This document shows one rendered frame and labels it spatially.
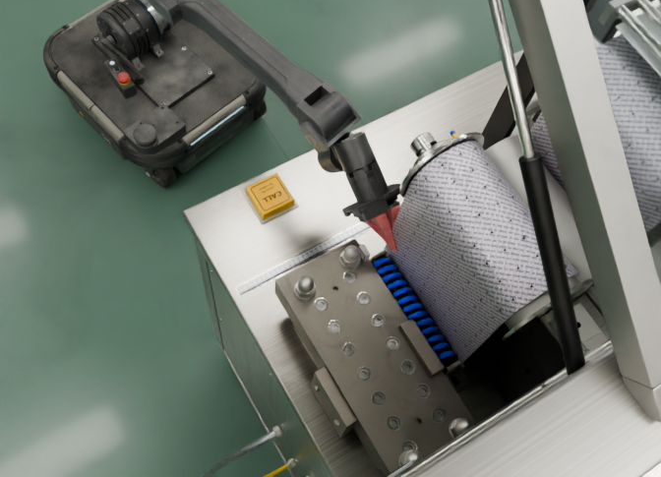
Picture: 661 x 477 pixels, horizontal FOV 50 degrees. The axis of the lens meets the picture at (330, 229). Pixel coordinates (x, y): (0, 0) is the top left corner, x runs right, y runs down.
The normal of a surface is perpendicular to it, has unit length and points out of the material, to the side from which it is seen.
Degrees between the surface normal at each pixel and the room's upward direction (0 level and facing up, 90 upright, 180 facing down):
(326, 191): 0
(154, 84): 0
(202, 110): 0
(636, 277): 36
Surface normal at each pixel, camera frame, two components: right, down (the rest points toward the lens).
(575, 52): 0.37, 0.14
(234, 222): 0.08, -0.42
